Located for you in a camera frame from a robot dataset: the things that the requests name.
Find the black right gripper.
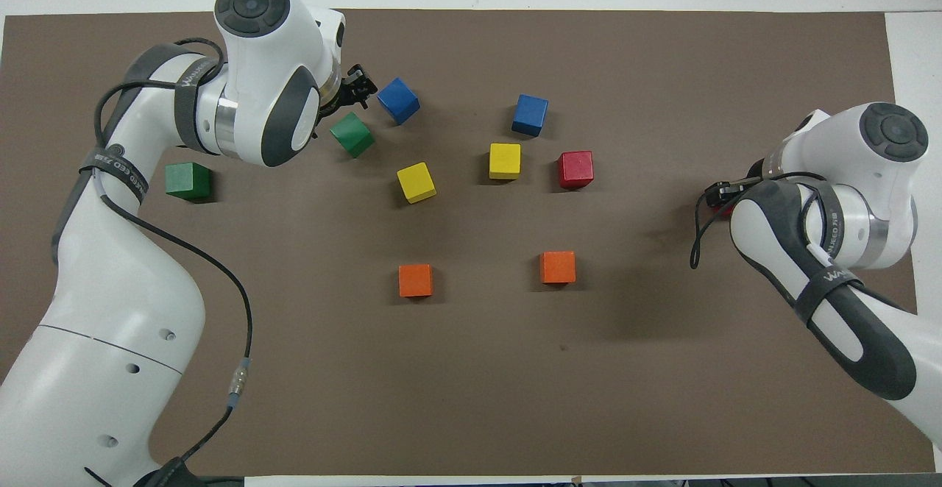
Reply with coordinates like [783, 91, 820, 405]
[705, 178, 759, 212]

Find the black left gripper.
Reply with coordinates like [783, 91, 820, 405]
[318, 65, 378, 121]

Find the green wooden block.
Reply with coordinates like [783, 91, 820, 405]
[164, 162, 213, 202]
[329, 111, 375, 159]

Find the blue wooden block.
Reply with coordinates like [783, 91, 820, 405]
[377, 77, 421, 126]
[511, 93, 549, 138]

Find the yellow wooden block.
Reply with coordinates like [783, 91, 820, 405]
[397, 162, 437, 205]
[489, 143, 522, 180]

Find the orange wooden block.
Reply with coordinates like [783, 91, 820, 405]
[398, 264, 433, 298]
[540, 251, 577, 285]

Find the brown table mat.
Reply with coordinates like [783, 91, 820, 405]
[0, 9, 935, 477]

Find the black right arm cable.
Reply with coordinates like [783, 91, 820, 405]
[690, 171, 832, 271]

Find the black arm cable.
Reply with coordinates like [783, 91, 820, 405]
[690, 171, 832, 271]
[77, 37, 255, 487]

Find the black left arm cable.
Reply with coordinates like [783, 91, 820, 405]
[77, 37, 255, 487]

